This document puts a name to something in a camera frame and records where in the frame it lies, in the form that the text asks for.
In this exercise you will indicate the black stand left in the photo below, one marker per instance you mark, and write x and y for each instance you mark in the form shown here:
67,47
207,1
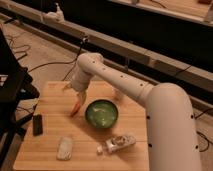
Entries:
17,86

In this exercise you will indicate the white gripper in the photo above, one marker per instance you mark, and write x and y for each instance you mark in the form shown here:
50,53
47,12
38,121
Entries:
79,82

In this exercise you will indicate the black rectangular block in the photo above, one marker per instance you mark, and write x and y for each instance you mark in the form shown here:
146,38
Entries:
37,125

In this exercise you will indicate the wooden rail beam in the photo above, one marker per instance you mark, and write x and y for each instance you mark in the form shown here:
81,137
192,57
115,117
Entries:
162,47

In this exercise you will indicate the green ceramic bowl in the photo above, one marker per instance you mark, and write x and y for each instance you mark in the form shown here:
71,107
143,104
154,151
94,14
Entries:
101,114

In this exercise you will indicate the white sponge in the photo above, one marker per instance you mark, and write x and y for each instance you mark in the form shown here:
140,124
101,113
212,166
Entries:
65,147

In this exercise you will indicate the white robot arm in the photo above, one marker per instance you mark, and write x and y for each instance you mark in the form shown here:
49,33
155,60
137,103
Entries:
171,128

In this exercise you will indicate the white object on rail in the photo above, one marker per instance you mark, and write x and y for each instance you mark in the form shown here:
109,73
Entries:
58,15

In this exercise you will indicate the clear plastic bottle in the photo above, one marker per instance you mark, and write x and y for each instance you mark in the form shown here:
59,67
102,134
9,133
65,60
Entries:
115,143

